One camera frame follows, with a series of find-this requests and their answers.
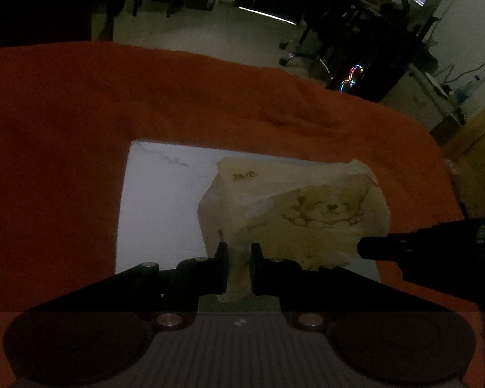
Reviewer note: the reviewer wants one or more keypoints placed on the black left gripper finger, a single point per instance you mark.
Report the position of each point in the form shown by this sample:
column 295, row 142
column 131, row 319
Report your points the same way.
column 343, row 297
column 131, row 298

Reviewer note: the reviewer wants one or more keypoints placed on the orange table cloth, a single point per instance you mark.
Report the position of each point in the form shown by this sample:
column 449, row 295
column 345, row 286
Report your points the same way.
column 69, row 113

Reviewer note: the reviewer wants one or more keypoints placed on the rgb lit computer case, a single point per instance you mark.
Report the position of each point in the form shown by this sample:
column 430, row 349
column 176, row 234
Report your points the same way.
column 354, row 76

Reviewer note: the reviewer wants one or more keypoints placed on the office chair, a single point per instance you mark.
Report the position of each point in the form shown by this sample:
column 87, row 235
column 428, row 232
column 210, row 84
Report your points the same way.
column 320, row 44

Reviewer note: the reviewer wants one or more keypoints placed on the white foam board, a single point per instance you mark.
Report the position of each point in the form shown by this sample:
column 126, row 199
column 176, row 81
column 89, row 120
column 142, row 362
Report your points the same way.
column 162, row 188

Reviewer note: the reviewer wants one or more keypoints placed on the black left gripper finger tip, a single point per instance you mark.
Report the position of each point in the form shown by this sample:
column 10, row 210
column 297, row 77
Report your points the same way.
column 448, row 257

